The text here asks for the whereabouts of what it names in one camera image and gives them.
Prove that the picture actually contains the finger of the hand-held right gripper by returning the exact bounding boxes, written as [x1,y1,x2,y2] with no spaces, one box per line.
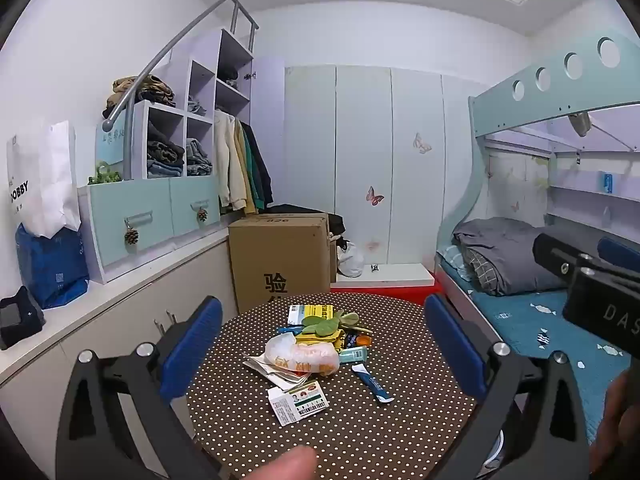
[597,237,640,275]
[532,232,601,281]

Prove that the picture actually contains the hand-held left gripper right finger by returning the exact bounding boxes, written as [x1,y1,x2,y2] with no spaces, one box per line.
[424,293,593,480]

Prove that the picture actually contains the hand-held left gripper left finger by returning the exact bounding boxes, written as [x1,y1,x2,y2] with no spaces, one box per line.
[55,296,223,480]

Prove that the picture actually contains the paper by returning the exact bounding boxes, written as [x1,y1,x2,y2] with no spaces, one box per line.
[243,352,301,393]

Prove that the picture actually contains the blue and white wrapper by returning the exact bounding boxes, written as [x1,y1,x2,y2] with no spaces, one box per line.
[351,364,396,403]

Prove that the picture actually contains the white orange-print plastic bag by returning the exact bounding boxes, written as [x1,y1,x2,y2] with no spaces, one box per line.
[263,332,341,376]

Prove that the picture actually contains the small white carton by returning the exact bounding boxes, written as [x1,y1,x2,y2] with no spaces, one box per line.
[267,380,328,427]

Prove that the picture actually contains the yellow and white packet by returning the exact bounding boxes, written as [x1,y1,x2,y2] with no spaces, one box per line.
[288,304,335,325]

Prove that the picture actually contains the green leaf sprig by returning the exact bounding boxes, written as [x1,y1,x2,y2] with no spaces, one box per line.
[300,311,361,337]

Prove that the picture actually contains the person's right forearm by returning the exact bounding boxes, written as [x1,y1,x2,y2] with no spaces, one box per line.
[589,370,640,477]

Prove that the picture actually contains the person's left hand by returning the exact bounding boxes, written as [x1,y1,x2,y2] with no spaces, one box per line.
[248,447,319,480]

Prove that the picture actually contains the grey duvet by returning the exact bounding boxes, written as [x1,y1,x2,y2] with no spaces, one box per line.
[452,217,571,297]

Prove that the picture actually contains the teal bed sheet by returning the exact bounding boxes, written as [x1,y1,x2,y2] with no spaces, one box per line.
[435,245,633,443]

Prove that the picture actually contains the low cream cabinet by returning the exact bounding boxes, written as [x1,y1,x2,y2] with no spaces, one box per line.
[0,220,241,461]

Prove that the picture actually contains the light blue pillow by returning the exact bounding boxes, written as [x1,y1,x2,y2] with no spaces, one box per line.
[439,245,473,281]

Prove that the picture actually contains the red box with white top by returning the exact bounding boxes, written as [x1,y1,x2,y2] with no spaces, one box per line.
[330,262,443,306]

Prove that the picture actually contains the large cardboard box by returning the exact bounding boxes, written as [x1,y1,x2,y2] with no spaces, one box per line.
[228,212,333,313]

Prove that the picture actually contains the round polka-dot table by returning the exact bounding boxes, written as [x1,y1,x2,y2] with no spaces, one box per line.
[186,294,488,480]

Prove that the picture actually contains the metal lamp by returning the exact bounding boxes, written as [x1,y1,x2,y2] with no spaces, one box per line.
[567,112,592,138]

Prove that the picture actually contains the teal bunk bed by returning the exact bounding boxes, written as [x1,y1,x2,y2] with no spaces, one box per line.
[434,30,640,461]

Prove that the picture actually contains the blue bag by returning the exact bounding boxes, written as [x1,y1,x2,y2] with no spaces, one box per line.
[15,223,91,310]

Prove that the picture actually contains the black bag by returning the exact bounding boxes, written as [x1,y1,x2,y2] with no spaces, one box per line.
[260,204,346,237]

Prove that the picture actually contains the green jacket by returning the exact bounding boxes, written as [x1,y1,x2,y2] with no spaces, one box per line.
[240,122,263,213]

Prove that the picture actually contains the black device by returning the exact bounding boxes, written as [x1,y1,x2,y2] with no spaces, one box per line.
[0,285,47,351]

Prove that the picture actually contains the folded jeans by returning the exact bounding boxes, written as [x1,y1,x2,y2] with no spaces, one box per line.
[186,137,215,177]

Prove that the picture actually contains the cream jacket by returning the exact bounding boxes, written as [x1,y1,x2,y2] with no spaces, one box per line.
[214,110,248,211]

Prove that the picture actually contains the green plant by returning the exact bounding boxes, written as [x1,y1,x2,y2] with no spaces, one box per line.
[88,161,123,185]

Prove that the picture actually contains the dark folded clothes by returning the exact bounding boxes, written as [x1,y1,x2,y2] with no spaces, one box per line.
[146,127,186,178]

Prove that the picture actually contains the black coat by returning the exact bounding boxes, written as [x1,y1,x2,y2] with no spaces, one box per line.
[243,122,274,211]

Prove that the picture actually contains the white paper bag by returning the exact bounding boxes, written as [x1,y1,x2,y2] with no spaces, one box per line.
[6,121,82,239]

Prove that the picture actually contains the white wardrobe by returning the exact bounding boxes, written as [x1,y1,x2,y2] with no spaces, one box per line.
[285,64,488,267]

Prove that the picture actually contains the brown clothes pile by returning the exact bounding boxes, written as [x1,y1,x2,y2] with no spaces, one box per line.
[102,75,177,120]

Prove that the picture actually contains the grey metal handrail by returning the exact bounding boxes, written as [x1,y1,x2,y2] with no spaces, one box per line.
[102,0,260,181]

